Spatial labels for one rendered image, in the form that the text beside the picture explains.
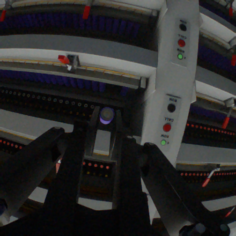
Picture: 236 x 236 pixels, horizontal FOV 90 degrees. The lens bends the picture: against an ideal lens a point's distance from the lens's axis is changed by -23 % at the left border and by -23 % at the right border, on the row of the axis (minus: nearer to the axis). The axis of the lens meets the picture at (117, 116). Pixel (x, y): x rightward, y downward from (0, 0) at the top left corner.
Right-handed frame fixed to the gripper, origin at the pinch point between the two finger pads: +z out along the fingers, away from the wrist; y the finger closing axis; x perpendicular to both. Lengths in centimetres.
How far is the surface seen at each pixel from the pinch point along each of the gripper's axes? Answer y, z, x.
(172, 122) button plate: 14.2, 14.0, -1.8
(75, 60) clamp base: -8.4, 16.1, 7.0
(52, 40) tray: -15.0, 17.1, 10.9
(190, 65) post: 16.3, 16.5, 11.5
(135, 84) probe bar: 5.4, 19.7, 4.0
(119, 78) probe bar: 1.4, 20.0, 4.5
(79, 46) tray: -8.2, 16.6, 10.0
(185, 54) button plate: 14.6, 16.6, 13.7
